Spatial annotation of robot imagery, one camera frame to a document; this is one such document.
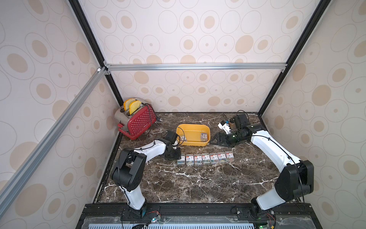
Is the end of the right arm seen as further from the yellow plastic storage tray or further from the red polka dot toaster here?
the red polka dot toaster

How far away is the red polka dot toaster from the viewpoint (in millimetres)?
962

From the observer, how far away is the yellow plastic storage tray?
1020mm

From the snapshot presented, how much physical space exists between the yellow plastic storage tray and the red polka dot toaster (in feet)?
0.79
